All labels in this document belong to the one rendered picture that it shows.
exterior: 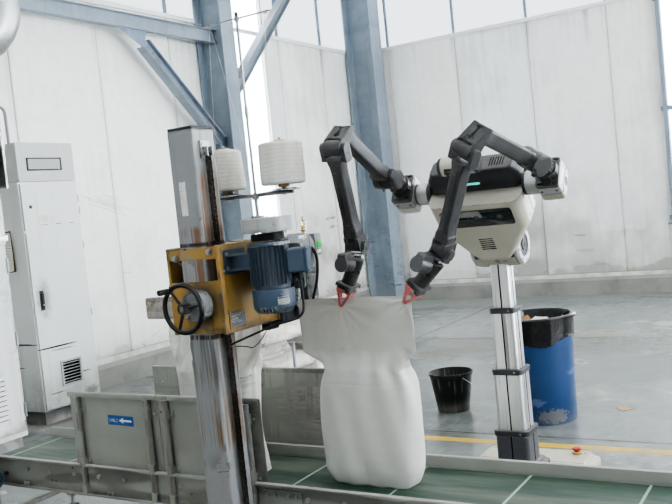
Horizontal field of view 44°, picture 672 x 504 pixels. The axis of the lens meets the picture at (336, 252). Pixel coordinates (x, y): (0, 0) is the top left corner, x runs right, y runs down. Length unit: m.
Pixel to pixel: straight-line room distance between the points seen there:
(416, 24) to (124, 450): 9.16
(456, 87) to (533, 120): 1.17
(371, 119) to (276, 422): 8.44
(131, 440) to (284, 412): 0.67
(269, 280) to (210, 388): 0.45
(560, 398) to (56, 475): 2.88
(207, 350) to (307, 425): 0.91
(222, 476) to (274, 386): 0.83
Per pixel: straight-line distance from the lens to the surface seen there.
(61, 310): 6.92
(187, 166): 2.99
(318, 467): 3.54
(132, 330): 8.28
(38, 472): 4.23
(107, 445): 3.85
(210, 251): 2.94
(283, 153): 3.00
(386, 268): 11.91
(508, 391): 3.56
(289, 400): 3.81
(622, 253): 11.02
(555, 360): 5.19
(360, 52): 12.10
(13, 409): 5.80
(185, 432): 3.51
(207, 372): 3.04
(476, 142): 2.76
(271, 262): 2.89
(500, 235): 3.36
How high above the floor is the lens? 1.42
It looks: 3 degrees down
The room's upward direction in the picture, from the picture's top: 6 degrees counter-clockwise
